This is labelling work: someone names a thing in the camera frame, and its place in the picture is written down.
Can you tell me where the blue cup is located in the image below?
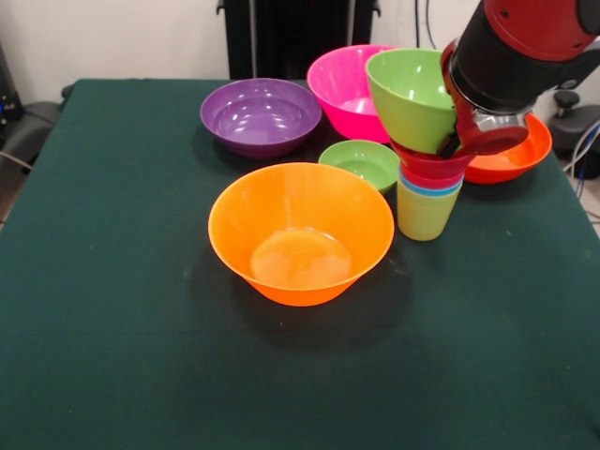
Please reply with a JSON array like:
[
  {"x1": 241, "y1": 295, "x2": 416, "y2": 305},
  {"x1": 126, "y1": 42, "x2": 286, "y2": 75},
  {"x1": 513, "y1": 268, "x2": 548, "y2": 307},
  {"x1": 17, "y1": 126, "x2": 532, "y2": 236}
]
[{"x1": 397, "y1": 176, "x2": 465, "y2": 199}]

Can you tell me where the grey cable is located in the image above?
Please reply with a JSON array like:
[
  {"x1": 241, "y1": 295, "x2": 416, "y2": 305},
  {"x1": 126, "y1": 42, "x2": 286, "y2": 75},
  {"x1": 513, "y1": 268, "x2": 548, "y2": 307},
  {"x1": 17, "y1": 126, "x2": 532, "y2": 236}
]
[{"x1": 0, "y1": 149, "x2": 34, "y2": 173}]

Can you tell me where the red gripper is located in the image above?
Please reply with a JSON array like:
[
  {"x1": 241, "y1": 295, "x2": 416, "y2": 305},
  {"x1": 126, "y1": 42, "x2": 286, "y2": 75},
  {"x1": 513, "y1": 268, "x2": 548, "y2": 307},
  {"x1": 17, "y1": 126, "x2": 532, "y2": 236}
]
[{"x1": 436, "y1": 39, "x2": 531, "y2": 159}]

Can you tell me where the pink bowl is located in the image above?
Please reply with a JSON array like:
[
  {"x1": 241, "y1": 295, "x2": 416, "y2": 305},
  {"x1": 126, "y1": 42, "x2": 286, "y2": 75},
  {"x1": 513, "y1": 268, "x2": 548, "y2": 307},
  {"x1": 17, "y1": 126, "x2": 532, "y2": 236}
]
[{"x1": 307, "y1": 44, "x2": 399, "y2": 144}]

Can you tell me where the black equipment with knob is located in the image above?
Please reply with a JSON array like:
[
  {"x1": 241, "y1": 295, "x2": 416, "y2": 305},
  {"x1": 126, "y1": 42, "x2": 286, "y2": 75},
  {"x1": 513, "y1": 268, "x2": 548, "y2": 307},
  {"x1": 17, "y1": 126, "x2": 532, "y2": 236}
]
[{"x1": 547, "y1": 89, "x2": 600, "y2": 163}]

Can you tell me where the white cable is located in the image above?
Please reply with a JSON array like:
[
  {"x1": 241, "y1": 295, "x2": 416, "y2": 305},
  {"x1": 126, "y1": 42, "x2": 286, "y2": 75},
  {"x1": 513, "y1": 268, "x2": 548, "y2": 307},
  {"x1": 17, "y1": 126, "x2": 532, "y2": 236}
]
[{"x1": 562, "y1": 119, "x2": 600, "y2": 173}]

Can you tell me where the small green bowl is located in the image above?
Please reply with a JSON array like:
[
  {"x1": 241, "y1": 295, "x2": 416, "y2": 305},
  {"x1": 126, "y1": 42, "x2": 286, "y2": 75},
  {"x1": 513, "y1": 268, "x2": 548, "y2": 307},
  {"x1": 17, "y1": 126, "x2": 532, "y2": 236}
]
[{"x1": 318, "y1": 139, "x2": 401, "y2": 196}]

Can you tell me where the large green bowl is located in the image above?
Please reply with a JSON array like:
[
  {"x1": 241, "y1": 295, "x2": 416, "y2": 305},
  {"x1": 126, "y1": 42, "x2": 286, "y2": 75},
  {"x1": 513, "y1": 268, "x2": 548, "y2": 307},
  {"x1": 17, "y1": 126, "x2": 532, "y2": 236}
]
[{"x1": 365, "y1": 48, "x2": 459, "y2": 155}]

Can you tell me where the large orange bowl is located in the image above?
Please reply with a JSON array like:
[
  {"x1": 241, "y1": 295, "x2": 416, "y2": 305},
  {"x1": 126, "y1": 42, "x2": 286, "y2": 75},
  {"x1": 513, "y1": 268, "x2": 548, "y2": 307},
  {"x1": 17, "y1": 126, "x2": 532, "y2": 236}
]
[{"x1": 207, "y1": 162, "x2": 395, "y2": 308}]

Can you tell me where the black electronics box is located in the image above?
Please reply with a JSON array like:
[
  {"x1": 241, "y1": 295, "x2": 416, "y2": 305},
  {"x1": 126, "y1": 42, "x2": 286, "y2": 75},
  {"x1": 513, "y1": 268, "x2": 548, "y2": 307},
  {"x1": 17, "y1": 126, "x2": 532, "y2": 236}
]
[{"x1": 0, "y1": 39, "x2": 24, "y2": 140}]

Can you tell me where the red-orange bowl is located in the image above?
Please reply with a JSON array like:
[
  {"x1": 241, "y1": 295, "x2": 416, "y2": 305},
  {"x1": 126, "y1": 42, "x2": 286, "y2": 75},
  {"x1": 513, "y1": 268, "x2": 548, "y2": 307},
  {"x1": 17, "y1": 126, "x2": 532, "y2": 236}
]
[{"x1": 462, "y1": 112, "x2": 553, "y2": 185}]

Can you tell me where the purple bowl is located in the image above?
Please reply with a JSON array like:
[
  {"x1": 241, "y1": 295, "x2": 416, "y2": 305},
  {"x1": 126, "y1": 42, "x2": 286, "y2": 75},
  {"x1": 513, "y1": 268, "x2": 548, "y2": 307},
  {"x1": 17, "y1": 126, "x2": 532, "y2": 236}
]
[{"x1": 200, "y1": 78, "x2": 323, "y2": 160}]

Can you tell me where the red cup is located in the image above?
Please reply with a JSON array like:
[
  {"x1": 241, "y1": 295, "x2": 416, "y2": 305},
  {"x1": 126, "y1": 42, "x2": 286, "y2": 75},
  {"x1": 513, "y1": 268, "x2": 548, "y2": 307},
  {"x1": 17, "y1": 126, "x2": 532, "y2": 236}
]
[{"x1": 399, "y1": 167, "x2": 465, "y2": 191}]

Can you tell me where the dark green tablecloth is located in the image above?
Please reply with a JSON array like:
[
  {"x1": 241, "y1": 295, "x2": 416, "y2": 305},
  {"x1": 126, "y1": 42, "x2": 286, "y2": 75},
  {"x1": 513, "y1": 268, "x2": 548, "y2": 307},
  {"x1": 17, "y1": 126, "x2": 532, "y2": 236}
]
[{"x1": 0, "y1": 78, "x2": 600, "y2": 450}]

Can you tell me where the yellow cup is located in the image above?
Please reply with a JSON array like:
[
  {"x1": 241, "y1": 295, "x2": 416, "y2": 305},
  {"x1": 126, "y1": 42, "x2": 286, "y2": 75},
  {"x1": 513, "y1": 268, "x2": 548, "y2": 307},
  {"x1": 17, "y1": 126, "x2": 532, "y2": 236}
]
[{"x1": 397, "y1": 183, "x2": 463, "y2": 243}]

